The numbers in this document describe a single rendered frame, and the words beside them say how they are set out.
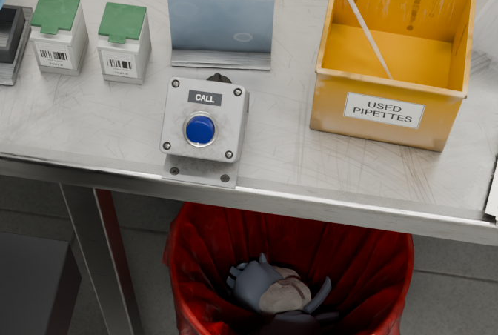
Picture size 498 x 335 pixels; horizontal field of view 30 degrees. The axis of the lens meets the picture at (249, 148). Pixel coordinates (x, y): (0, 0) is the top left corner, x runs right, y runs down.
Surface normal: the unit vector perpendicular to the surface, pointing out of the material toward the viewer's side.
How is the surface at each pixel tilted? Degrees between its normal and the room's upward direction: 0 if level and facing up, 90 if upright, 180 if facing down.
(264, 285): 33
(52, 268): 4
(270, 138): 0
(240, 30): 90
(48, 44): 90
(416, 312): 0
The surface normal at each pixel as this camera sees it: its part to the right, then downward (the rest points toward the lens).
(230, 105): -0.06, -0.01
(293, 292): -0.12, -0.54
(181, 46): -0.04, 0.86
